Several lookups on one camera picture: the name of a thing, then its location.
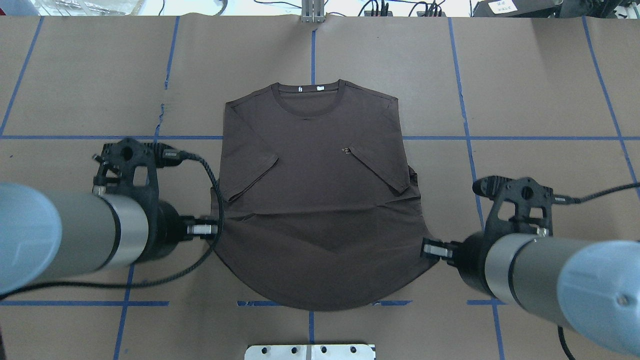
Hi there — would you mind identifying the white central pillar mount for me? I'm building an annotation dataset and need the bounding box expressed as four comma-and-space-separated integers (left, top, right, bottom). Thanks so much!
243, 343, 378, 360

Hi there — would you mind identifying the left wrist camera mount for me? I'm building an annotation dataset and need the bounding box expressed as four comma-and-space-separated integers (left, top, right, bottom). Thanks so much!
92, 137, 185, 203

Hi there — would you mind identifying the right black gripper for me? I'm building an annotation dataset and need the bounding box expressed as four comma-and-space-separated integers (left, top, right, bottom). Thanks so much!
421, 234, 490, 296

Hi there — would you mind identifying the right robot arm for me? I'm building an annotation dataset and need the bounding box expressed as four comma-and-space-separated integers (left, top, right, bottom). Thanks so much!
421, 232, 640, 357

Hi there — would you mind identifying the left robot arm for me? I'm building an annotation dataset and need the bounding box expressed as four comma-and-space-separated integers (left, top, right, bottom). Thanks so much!
1, 182, 221, 299

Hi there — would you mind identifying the clear plastic bag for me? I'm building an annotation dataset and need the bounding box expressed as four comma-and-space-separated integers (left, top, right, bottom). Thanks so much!
30, 0, 146, 17

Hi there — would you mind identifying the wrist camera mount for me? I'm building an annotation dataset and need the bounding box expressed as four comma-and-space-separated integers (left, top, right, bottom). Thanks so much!
92, 137, 185, 203
472, 175, 577, 240

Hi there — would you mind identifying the dark brown t-shirt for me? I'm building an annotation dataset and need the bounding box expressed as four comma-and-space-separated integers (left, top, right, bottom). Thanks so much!
215, 79, 438, 312

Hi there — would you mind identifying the aluminium frame post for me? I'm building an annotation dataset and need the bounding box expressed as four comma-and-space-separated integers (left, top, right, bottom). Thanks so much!
301, 0, 326, 23

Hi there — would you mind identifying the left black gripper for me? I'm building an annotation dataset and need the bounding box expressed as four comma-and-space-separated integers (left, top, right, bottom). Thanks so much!
145, 200, 218, 262

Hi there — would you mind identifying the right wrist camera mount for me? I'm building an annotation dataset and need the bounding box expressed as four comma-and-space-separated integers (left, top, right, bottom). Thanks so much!
472, 175, 577, 240

